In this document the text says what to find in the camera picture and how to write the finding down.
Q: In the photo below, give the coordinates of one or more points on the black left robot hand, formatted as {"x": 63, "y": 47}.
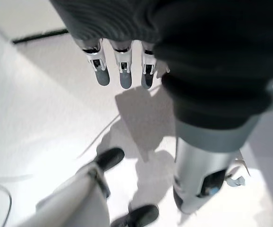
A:
{"x": 209, "y": 59}

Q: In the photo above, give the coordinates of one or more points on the silver left robot leg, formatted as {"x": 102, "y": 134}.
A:
{"x": 63, "y": 205}

